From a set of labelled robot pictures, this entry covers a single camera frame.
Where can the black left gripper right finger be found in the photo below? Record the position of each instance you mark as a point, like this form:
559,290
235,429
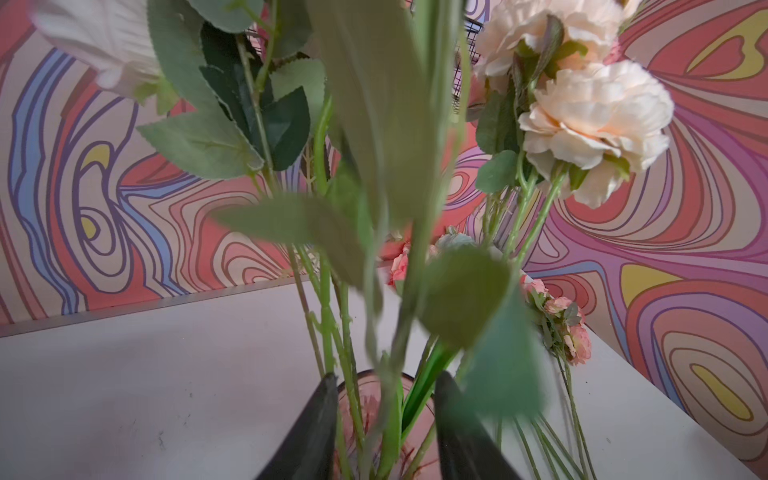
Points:
465,448

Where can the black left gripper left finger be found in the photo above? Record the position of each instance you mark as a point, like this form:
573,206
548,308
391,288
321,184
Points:
307,451

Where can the pink tulip bud stem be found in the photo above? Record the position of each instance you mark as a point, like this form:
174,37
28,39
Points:
437,361

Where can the pale blue white rose stem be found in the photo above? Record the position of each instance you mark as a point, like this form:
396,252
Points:
195,106

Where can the light pink rose stem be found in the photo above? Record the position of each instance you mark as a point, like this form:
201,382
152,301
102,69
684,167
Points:
389,76

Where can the cream carnation stem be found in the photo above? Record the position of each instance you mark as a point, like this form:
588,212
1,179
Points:
556,110

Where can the artificial flower bunch on table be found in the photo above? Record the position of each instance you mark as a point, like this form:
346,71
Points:
564,336

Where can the black wire basket back wall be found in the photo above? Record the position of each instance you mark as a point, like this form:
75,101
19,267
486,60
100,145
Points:
472,28

